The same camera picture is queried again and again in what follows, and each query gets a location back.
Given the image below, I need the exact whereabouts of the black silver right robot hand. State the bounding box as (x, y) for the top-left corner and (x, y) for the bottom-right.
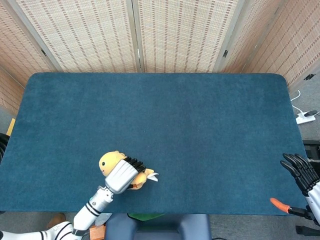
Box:
(270, 152), (320, 221)

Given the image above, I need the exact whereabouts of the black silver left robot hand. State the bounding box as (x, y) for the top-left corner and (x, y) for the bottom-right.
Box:
(103, 156), (147, 195)

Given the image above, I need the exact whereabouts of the yellow plush chick toy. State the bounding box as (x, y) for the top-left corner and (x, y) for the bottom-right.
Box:
(98, 150), (160, 191)

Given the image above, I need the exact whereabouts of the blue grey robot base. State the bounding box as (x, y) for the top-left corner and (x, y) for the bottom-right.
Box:
(103, 213), (212, 240)

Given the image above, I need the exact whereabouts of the grey cloth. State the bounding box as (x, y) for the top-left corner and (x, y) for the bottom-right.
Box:
(96, 212), (113, 227)

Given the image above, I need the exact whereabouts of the green cloth piece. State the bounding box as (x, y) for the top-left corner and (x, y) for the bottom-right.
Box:
(126, 212), (166, 222)

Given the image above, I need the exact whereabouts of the orange box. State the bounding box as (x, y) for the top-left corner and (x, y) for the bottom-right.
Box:
(89, 224), (106, 240)

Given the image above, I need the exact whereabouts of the white power strip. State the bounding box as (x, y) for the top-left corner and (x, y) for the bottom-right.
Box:
(295, 112), (317, 125)

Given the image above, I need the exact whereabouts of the blue felt table mat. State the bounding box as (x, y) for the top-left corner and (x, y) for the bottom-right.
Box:
(0, 72), (316, 216)

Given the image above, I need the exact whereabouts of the yellow floor tape strip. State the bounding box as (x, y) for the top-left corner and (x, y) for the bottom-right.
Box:
(6, 118), (17, 136)

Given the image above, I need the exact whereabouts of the black ribbed object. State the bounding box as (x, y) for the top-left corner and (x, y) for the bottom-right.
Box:
(0, 132), (10, 166)

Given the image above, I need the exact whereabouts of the woven bamboo screen panel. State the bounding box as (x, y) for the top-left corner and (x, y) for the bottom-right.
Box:
(247, 0), (320, 87)
(221, 0), (287, 74)
(15, 0), (138, 73)
(0, 66), (25, 116)
(132, 0), (241, 74)
(0, 0), (55, 86)

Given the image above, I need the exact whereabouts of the black metal frame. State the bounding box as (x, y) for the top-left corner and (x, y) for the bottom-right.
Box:
(302, 139), (320, 158)

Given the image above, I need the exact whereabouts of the white power cable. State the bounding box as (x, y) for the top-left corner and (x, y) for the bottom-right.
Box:
(290, 89), (305, 116)

